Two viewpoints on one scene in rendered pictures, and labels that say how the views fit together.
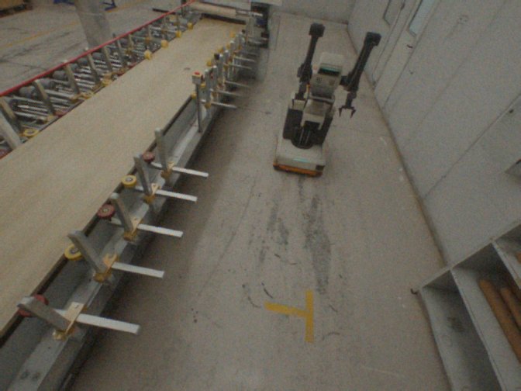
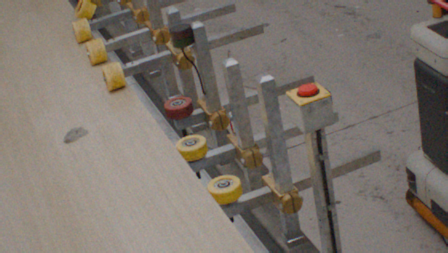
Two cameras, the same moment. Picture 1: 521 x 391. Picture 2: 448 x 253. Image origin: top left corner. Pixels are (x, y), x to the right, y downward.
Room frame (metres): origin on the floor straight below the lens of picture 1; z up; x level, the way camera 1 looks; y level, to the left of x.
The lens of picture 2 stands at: (0.34, 1.28, 2.06)
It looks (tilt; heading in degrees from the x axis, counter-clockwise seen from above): 27 degrees down; 344
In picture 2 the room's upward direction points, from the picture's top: 12 degrees counter-clockwise
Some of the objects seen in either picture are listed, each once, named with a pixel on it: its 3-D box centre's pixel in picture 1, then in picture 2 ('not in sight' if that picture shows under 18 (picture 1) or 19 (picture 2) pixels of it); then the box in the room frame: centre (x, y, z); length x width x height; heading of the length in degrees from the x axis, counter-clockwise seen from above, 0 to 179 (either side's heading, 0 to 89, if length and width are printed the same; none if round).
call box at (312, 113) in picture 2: (197, 78); (310, 109); (1.94, 0.64, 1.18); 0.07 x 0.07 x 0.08; 89
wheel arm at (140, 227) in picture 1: (145, 228); not in sight; (0.74, 0.60, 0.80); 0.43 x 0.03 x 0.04; 89
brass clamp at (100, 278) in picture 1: (106, 268); not in sight; (0.47, 0.67, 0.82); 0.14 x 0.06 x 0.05; 179
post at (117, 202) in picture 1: (127, 224); not in sight; (0.70, 0.67, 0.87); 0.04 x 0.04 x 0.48; 89
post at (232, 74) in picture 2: (215, 90); (246, 142); (2.45, 0.63, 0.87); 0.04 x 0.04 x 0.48; 89
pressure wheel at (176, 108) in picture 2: not in sight; (181, 118); (2.74, 0.71, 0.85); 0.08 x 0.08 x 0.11
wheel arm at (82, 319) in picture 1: (87, 320); not in sight; (0.24, 0.61, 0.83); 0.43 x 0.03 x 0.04; 89
